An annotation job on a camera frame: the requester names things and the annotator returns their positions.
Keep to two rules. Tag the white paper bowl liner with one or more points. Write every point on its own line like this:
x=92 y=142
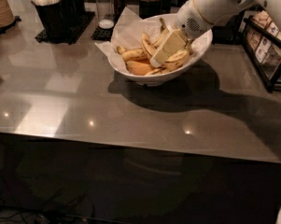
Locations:
x=127 y=31

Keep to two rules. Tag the black cutlery holder front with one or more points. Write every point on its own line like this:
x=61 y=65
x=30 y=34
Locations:
x=52 y=20

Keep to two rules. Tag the black tea packet rack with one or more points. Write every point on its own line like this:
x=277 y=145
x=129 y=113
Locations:
x=262 y=43

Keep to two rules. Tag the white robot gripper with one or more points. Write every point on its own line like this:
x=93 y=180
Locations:
x=189 y=20

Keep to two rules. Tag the black rubber mat centre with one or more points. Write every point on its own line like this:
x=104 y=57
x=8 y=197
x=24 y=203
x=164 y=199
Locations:
x=102 y=34

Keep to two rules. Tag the black stirrer holder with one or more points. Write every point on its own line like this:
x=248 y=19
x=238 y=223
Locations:
x=153 y=8

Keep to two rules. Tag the black cutlery holder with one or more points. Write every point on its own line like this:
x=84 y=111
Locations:
x=72 y=11
x=52 y=20

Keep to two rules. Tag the glass salt shaker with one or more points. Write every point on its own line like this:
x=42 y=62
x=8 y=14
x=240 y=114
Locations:
x=105 y=14

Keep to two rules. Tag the yellow banana bottom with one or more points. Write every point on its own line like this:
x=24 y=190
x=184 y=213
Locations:
x=139 y=68

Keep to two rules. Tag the white ceramic bowl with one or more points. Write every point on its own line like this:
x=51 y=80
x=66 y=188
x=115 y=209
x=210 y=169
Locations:
x=160 y=77

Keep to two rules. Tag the black rubber mat left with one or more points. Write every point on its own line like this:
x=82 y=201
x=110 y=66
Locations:
x=74 y=32

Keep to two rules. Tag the black napkin holder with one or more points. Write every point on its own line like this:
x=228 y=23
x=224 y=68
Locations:
x=226 y=31

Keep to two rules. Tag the black rubber mat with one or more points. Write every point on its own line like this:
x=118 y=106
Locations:
x=74 y=32
x=102 y=34

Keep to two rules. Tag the yellow banana back left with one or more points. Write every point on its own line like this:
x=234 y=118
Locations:
x=147 y=46

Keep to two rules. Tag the black cutlery holder rear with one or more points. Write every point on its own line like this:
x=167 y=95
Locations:
x=72 y=11

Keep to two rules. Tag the spotted yellow banana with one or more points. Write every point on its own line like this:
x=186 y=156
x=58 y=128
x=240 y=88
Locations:
x=179 y=57

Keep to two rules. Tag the yellow banana front edge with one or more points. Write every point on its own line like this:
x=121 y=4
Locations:
x=154 y=72

